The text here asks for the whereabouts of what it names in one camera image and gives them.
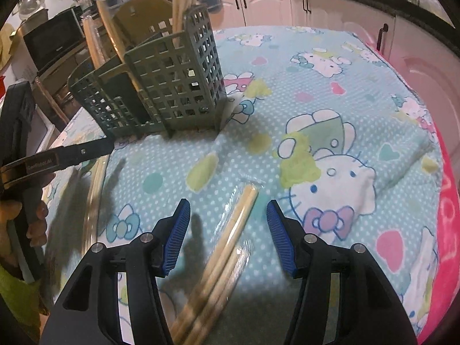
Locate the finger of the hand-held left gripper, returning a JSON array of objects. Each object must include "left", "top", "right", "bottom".
[{"left": 0, "top": 137, "right": 115, "bottom": 185}]

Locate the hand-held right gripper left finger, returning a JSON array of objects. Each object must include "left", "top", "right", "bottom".
[{"left": 39, "top": 198, "right": 191, "bottom": 345}]

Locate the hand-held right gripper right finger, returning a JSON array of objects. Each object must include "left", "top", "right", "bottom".
[{"left": 266, "top": 199, "right": 419, "bottom": 345}]

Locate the green plastic utensil holder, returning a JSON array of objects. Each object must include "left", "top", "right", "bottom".
[{"left": 68, "top": 0, "right": 227, "bottom": 139}]

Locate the person's left hand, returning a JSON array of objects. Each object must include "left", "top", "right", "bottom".
[{"left": 0, "top": 200, "right": 49, "bottom": 267}]

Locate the black microwave oven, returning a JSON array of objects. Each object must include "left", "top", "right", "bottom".
[{"left": 22, "top": 7, "right": 89, "bottom": 76}]

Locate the clear glass bowl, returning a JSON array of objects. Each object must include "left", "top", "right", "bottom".
[{"left": 18, "top": 0, "right": 47, "bottom": 20}]

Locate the cartoon cat printed blanket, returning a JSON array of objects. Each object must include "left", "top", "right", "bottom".
[{"left": 47, "top": 25, "right": 444, "bottom": 345}]

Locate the pink blanket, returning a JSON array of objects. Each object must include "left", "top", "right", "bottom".
[{"left": 363, "top": 38, "right": 460, "bottom": 345}]

